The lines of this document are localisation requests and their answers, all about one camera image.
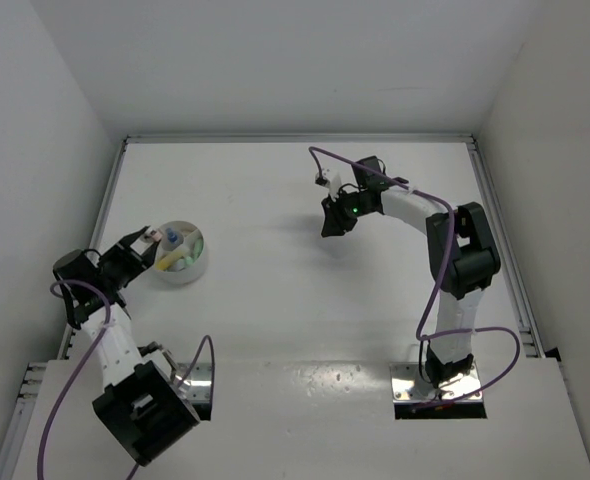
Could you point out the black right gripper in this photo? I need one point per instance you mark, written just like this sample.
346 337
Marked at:
336 222

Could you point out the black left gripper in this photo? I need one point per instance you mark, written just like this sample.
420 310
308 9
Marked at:
133 261

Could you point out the yellow highlighter pen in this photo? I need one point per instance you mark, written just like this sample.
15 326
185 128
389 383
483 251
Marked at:
170 259

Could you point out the green highlighter pen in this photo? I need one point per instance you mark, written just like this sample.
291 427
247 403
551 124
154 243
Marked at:
197 248

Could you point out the pink silver usb stick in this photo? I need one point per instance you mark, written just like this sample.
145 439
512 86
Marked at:
152 236

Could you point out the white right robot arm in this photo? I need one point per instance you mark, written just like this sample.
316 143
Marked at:
463 256

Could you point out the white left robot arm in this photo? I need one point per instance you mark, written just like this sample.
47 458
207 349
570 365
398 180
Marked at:
142 403

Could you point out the white round divided container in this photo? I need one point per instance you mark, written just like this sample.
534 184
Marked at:
180 273

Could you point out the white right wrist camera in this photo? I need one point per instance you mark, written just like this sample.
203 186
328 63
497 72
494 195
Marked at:
330 180

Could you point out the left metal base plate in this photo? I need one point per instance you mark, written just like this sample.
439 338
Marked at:
197 386

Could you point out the metal base plate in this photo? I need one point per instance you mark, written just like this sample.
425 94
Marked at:
408 387
197 386

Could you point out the aluminium frame rail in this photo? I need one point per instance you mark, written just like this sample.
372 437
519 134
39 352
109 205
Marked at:
305 328

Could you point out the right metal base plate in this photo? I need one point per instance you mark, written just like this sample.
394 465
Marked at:
408 387

